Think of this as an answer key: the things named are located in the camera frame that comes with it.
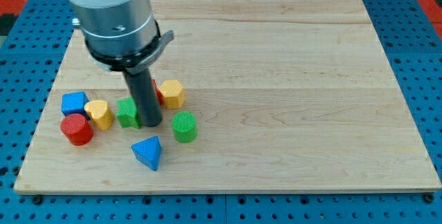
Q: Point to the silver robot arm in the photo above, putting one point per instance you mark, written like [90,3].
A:
[121,35]

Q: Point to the yellow hexagon block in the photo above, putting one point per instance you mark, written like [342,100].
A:
[173,94]

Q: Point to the red star block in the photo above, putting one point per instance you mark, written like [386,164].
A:
[157,92]

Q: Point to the blue triangle block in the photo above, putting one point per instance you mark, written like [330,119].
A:
[148,152]

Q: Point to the green star block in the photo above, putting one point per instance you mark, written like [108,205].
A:
[127,114]

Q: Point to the wooden board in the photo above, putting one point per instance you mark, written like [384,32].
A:
[290,97]

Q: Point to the green cylinder block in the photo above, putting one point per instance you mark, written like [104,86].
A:
[184,127]

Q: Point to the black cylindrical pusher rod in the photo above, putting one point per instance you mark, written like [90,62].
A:
[143,93]

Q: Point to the yellow heart block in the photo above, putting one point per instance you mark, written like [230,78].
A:
[100,113]

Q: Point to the blue cube block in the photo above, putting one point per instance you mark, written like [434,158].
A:
[74,103]

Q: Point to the red cylinder block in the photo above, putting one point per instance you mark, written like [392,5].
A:
[76,129]

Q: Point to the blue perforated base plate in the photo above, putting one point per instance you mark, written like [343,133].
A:
[30,59]

